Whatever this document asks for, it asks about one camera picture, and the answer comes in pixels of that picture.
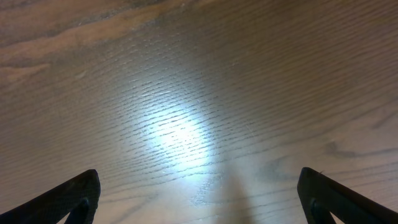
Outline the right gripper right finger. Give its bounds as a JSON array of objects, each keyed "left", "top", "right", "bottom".
[{"left": 297, "top": 167, "right": 397, "bottom": 224}]

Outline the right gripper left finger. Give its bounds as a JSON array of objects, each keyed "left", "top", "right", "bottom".
[{"left": 1, "top": 169, "right": 101, "bottom": 224}]

